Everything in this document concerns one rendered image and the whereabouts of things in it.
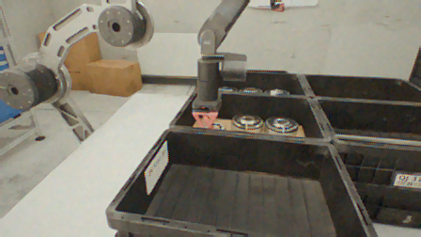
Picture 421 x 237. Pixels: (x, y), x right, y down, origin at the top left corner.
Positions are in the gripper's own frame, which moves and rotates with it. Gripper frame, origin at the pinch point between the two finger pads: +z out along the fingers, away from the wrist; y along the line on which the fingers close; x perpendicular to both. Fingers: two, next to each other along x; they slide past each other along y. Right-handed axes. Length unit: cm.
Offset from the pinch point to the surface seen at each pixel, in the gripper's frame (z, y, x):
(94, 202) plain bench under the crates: 19.4, -15.9, 29.5
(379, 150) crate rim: -3.6, -9.5, -40.6
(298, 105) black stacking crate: -1.3, 19.0, -27.3
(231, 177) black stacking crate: 6.0, -13.6, -8.8
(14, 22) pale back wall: 1, 217, 280
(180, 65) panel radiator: 61, 294, 96
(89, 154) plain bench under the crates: 20, 6, 46
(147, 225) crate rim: -4.0, -39.4, 1.5
